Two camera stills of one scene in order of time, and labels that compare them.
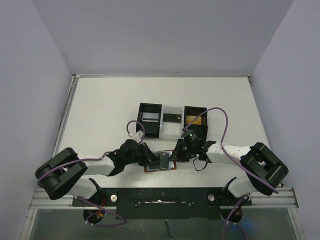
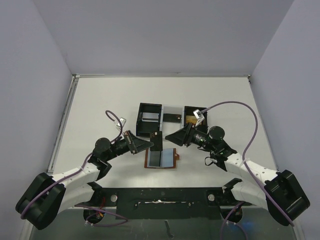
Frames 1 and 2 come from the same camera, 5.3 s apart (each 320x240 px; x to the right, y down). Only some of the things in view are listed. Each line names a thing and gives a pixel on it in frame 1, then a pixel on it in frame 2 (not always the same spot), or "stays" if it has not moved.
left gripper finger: x=148 y=152 → x=136 y=144
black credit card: x=172 y=118 stays
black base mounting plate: x=164 y=203 stays
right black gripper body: x=178 y=151 → x=188 y=134
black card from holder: x=164 y=160 → x=156 y=137
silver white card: x=150 y=117 stays
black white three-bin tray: x=166 y=121 stays
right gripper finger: x=176 y=155 → x=182 y=137
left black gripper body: x=140 y=156 → x=120 y=147
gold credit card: x=189 y=118 stays
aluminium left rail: x=57 y=143 stays
